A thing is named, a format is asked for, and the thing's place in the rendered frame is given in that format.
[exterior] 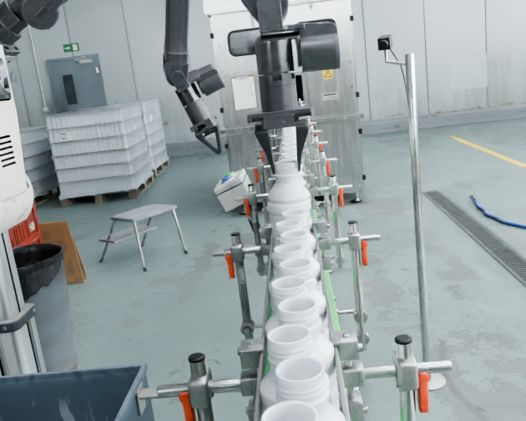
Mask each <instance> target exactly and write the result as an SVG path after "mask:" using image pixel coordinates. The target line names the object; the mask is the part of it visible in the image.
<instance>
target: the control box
mask: <svg viewBox="0 0 526 421"><path fill-rule="evenodd" d="M223 179H224V178H223ZM223 179H221V180H220V181H219V183H218V184H217V186H216V187H215V189H214V192H215V194H216V195H217V198H218V199H219V201H220V203H221V205H222V207H223V209H224V211H225V212H228V211H231V210H233V209H235V208H236V207H238V206H240V205H241V206H242V207H245V203H244V201H243V200H242V201H235V197H236V196H244V195H248V192H249V189H248V184H251V182H250V179H249V177H248V175H247V174H246V172H245V169H241V170H239V171H237V172H235V173H234V174H233V175H232V177H231V178H230V179H228V180H226V181H224V182H222V180H223ZM245 213H246V210H245ZM247 218H248V221H249V223H250V226H251V229H252V230H253V232H254V229H253V225H252V223H253V222H252V215H251V212H250V216H247Z"/></svg>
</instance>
